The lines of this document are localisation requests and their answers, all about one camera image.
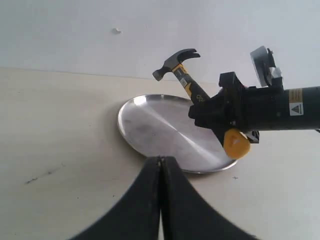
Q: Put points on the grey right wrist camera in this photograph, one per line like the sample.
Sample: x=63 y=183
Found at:
x=268 y=74

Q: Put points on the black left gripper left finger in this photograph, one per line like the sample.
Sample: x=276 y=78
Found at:
x=136 y=215

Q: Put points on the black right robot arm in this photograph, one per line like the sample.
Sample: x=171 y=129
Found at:
x=251 y=109

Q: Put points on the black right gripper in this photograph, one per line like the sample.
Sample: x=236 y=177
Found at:
x=223 y=111

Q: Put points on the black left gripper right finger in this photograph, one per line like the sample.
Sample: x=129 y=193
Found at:
x=186 y=215

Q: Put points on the round steel plate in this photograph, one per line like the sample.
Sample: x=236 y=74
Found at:
x=158 y=125

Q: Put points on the yellow black claw hammer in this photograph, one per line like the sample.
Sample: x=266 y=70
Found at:
x=237 y=144

